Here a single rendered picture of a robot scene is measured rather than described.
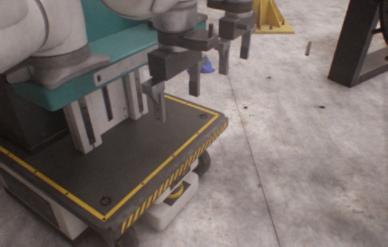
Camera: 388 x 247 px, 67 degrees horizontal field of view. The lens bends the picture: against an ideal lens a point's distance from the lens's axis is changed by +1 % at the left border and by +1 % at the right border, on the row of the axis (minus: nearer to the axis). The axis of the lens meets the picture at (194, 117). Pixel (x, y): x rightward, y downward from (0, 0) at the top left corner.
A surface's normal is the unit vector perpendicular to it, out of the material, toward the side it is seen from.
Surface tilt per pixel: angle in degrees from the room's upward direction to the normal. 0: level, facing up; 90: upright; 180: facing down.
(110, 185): 0
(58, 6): 87
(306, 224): 0
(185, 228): 0
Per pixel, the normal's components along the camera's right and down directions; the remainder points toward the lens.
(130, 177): 0.00, -0.82
